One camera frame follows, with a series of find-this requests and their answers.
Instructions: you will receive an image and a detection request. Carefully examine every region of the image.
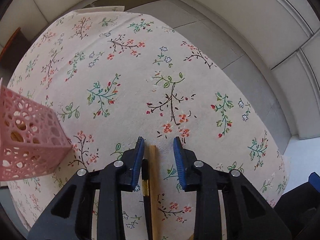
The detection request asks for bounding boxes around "bamboo chopstick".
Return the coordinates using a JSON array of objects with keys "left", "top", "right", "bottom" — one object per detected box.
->
[{"left": 148, "top": 145, "right": 159, "bottom": 239}]

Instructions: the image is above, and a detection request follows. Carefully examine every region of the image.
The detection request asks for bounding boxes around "pink perforated utensil holder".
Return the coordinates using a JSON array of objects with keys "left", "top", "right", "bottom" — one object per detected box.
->
[{"left": 0, "top": 86, "right": 72, "bottom": 181}]

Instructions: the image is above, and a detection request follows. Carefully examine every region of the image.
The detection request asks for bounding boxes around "floral tablecloth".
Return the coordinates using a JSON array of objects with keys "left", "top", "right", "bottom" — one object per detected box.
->
[{"left": 8, "top": 10, "right": 289, "bottom": 239}]

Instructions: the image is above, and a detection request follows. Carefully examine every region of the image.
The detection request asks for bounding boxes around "brown trash bin red liner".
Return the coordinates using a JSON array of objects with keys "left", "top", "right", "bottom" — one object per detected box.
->
[{"left": 1, "top": 27, "right": 31, "bottom": 69}]

